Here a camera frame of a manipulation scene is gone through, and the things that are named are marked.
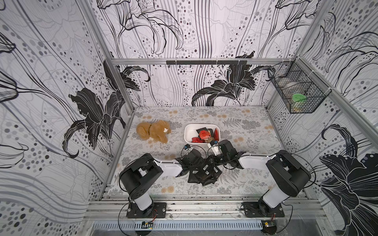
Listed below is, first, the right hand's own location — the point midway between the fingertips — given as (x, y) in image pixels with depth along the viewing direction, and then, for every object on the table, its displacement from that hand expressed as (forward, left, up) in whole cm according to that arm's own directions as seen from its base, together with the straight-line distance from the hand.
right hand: (206, 160), depth 89 cm
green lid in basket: (+23, -50, +30) cm, 63 cm away
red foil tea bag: (+13, +6, +2) cm, 14 cm away
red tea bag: (+16, -7, +4) cm, 18 cm away
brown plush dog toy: (+16, +31, +9) cm, 36 cm away
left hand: (-1, +2, -2) cm, 3 cm away
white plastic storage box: (+21, +10, 0) cm, 24 cm away
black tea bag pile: (-10, +1, +2) cm, 10 cm away
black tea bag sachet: (+21, -4, +2) cm, 21 cm away
